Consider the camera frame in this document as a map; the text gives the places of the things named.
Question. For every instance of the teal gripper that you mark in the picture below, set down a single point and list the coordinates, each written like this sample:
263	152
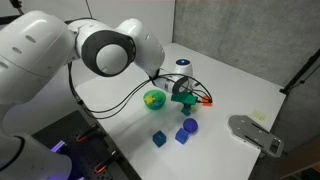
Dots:
183	98

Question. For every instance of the purple ball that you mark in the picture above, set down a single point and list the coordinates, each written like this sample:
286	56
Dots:
190	125

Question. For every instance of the dark green toy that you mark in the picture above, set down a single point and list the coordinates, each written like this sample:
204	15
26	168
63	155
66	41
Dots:
186	112

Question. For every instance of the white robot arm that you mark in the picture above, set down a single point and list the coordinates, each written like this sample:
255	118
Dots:
33	50

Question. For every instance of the orange toy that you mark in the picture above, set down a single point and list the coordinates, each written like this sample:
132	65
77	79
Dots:
207	102

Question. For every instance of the yellow sticky note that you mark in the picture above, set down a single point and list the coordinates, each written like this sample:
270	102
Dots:
258	115

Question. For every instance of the black perforated base board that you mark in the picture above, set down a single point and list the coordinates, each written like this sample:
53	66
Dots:
83	151

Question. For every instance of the dark blue cube toy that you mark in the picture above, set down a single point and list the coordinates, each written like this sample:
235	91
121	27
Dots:
159	138

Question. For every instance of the grey metal plate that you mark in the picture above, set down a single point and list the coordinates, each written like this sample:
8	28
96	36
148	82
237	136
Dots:
255	135

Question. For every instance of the black pole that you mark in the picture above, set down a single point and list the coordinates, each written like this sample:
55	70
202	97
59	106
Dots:
301	71

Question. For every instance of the green translucent bowl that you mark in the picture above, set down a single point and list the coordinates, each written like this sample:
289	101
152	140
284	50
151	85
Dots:
154	100

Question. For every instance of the yellow star toy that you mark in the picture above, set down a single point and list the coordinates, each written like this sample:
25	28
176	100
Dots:
149	99

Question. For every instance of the blue toy piece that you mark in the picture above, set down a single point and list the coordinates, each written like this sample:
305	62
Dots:
156	105

